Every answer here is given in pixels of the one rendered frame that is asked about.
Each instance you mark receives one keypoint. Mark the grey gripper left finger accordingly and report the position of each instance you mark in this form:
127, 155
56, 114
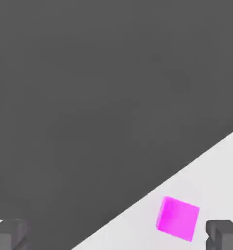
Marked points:
7, 236

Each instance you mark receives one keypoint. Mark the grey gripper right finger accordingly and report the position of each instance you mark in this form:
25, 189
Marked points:
225, 236

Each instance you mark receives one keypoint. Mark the small magenta cube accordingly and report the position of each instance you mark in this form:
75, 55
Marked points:
177, 218

